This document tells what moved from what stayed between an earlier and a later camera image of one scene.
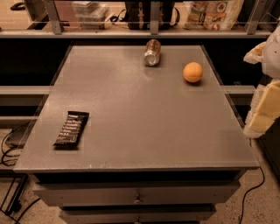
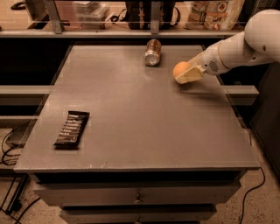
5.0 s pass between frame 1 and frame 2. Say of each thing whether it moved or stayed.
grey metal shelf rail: stayed
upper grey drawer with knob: stayed
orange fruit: moved
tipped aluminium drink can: stayed
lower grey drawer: stayed
